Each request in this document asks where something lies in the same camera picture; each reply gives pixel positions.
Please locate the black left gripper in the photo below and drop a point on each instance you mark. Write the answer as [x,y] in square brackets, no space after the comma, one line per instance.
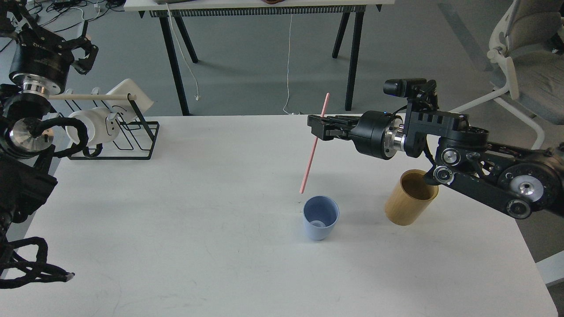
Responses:
[41,62]

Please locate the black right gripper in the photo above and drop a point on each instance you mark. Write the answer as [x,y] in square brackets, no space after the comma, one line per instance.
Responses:
[376,134]

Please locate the pink chopstick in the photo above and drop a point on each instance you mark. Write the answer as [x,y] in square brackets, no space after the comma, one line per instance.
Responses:
[311,156]

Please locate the blue plastic cup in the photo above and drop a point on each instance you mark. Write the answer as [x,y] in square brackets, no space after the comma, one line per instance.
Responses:
[320,214]

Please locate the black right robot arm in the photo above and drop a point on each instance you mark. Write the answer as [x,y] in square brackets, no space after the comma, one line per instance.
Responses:
[513,180]

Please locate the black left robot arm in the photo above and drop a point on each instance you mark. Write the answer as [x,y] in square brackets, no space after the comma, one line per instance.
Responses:
[28,142]

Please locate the white rectangular dish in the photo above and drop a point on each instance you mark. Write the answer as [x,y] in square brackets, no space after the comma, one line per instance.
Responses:
[124,108]

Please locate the white mug on rack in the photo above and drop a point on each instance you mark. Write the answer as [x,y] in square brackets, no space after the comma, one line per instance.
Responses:
[102,125]

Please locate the bamboo cylinder holder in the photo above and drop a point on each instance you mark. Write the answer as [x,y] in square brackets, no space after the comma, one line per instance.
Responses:
[409,198]

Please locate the white desk with black legs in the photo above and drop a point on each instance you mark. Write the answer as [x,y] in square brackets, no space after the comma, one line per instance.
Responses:
[171,13]

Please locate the white office chair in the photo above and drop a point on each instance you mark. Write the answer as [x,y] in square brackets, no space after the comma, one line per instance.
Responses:
[533,79]

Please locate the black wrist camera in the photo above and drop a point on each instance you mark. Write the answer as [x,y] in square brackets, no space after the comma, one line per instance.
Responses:
[409,88]

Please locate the black wire dish rack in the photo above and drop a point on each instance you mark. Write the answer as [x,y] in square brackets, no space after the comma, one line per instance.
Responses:
[136,140]

